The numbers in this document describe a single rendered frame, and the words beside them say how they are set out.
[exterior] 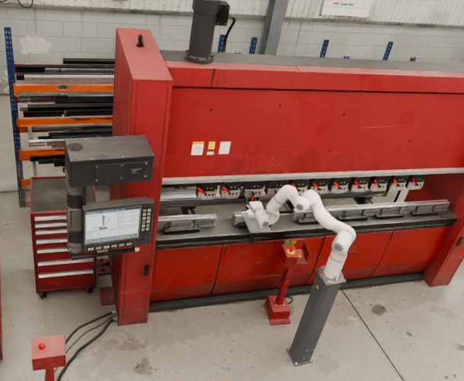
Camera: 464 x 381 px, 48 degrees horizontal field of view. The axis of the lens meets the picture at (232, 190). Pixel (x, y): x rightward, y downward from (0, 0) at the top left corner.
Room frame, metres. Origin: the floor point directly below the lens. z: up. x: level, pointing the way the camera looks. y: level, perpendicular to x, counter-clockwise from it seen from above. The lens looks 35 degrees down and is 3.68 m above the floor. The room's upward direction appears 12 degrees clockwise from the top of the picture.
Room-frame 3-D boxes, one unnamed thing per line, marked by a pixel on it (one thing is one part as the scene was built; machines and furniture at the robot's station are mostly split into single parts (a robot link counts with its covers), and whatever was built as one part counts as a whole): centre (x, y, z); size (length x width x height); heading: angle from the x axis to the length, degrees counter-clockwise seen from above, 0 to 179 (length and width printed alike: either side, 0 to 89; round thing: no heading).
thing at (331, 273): (2.98, -0.86, 1.09); 0.19 x 0.19 x 0.18
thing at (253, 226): (3.43, -0.25, 1.00); 0.26 x 0.18 x 0.01; 24
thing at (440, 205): (4.07, -1.34, 0.92); 1.67 x 0.06 x 0.10; 114
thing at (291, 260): (3.43, -0.63, 0.75); 0.20 x 0.16 x 0.18; 109
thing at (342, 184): (3.87, -0.90, 1.26); 0.15 x 0.09 x 0.17; 114
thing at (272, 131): (3.83, -0.78, 1.74); 3.00 x 0.08 x 0.80; 114
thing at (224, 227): (3.79, -0.80, 0.85); 3.00 x 0.21 x 0.04; 114
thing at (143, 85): (3.34, 0.78, 1.15); 0.85 x 0.25 x 2.30; 24
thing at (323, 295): (2.98, -0.86, 0.50); 0.18 x 0.18 x 1.00; 27
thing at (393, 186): (4.11, -1.45, 1.26); 0.15 x 0.09 x 0.17; 114
